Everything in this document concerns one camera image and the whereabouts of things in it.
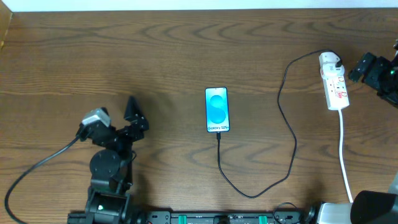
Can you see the blue Galaxy smartphone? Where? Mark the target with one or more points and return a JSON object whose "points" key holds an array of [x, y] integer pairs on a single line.
{"points": [[217, 110]]}

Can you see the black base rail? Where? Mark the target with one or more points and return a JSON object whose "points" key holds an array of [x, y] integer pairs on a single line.
{"points": [[164, 217]]}

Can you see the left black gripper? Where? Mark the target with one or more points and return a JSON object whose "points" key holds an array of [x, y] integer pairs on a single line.
{"points": [[131, 130]]}

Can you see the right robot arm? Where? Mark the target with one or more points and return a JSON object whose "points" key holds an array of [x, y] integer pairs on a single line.
{"points": [[366, 207]]}

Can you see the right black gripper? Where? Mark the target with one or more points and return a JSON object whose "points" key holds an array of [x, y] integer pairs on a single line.
{"points": [[369, 70]]}

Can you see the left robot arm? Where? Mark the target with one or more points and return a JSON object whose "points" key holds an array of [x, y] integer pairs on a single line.
{"points": [[111, 168]]}

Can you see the white charger plug adapter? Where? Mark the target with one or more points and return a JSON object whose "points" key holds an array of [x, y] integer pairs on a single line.
{"points": [[330, 70]]}

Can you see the white power strip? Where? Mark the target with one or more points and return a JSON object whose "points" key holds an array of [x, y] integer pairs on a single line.
{"points": [[335, 88]]}

